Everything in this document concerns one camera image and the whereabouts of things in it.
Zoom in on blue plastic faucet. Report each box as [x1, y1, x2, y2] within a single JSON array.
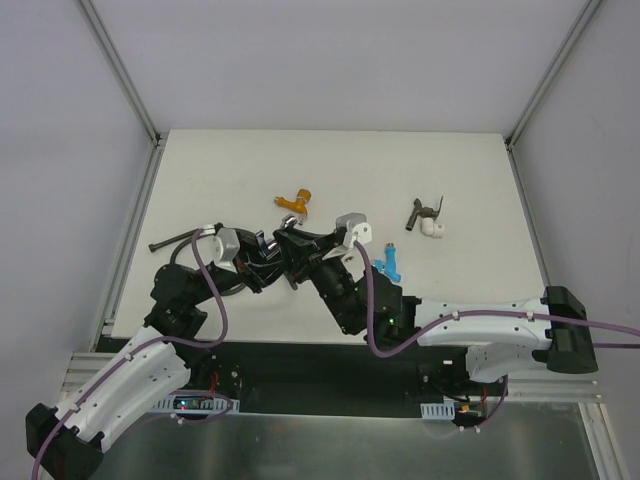
[[373, 243, 402, 284]]

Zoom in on grey flexible hose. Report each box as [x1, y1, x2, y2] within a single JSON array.
[[148, 227, 251, 297]]

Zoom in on chrome lever faucet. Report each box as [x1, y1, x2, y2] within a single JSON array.
[[255, 214, 300, 260]]

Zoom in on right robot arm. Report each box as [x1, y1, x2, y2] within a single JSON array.
[[274, 223, 598, 395]]

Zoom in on white elbow fitting right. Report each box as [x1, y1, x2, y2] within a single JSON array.
[[420, 217, 445, 239]]

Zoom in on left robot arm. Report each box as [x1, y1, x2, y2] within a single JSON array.
[[25, 224, 314, 479]]

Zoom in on orange plastic faucet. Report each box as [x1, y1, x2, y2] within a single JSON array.
[[274, 189, 312, 220]]

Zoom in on dark metal lever faucet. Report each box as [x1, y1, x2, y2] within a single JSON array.
[[405, 197, 444, 231]]

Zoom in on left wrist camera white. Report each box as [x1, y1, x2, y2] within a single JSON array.
[[203, 224, 241, 274]]

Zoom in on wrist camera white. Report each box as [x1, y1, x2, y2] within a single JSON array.
[[203, 224, 241, 274], [323, 212, 373, 260]]

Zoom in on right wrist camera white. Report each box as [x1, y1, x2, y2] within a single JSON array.
[[323, 212, 373, 260]]

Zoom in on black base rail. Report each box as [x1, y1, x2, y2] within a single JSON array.
[[94, 339, 506, 416]]

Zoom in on left aluminium frame post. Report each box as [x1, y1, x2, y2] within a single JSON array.
[[79, 0, 166, 146]]

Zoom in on aluminium frame post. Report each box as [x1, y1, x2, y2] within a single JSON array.
[[79, 0, 166, 146], [504, 0, 604, 149]]

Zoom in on right aluminium frame post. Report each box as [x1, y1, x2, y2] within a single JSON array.
[[504, 0, 604, 149]]

